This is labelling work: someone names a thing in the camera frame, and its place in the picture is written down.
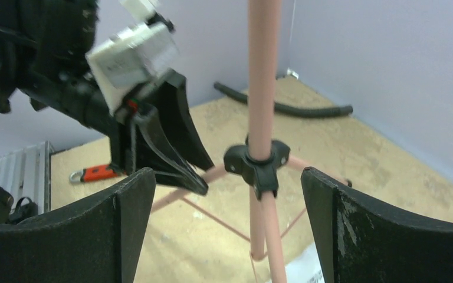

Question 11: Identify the aluminium frame rail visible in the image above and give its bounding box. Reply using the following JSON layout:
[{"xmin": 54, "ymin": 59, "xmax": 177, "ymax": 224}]
[{"xmin": 0, "ymin": 141, "xmax": 54, "ymax": 214}]

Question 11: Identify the orange handled cutter tool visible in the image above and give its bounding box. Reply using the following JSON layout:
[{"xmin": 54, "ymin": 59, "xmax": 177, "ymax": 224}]
[{"xmin": 69, "ymin": 164, "xmax": 122, "ymax": 183}]

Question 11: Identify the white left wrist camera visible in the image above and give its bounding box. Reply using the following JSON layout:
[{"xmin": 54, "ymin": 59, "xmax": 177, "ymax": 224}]
[{"xmin": 86, "ymin": 0, "xmax": 179, "ymax": 115}]

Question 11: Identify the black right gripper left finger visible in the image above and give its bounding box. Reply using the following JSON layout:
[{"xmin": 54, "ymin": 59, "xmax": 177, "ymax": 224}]
[{"xmin": 0, "ymin": 167, "xmax": 156, "ymax": 282}]

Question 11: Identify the sheet music paper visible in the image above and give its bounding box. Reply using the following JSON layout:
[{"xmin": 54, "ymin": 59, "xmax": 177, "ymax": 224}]
[{"xmin": 285, "ymin": 243, "xmax": 325, "ymax": 283}]

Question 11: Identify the black corrugated hose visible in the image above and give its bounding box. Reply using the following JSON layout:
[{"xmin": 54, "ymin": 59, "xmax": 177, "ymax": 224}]
[{"xmin": 212, "ymin": 81, "xmax": 354, "ymax": 120}]

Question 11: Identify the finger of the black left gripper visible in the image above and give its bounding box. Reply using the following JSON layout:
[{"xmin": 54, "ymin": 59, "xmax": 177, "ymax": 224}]
[
  {"xmin": 130, "ymin": 109, "xmax": 209, "ymax": 195},
  {"xmin": 149, "ymin": 70, "xmax": 214, "ymax": 171}
]

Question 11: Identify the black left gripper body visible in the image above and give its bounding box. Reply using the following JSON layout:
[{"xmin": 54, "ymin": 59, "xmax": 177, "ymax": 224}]
[{"xmin": 0, "ymin": 0, "xmax": 136, "ymax": 174}]

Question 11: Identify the pink folding music stand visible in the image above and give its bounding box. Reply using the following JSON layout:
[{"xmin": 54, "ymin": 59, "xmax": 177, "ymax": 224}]
[{"xmin": 150, "ymin": 0, "xmax": 354, "ymax": 283}]

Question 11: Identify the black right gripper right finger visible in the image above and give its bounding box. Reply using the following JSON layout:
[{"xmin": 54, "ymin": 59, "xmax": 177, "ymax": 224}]
[{"xmin": 301, "ymin": 167, "xmax": 453, "ymax": 282}]

